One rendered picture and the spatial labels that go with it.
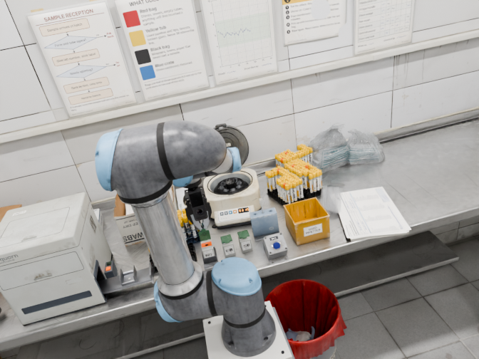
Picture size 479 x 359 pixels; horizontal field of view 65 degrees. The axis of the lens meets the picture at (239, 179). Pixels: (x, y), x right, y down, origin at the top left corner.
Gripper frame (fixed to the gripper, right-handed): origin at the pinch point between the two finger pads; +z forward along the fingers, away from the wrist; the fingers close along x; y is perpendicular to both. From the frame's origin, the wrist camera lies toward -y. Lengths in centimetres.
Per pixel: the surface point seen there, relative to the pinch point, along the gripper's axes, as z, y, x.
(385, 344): 99, 2, -75
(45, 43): -66, 49, 43
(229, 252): 9.5, -4.6, -7.5
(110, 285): 7.6, -9.0, 35.0
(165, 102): -34, 49, 5
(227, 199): 1.1, 17.5, -11.6
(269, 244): 4.9, -10.9, -21.3
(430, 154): 12, 32, -111
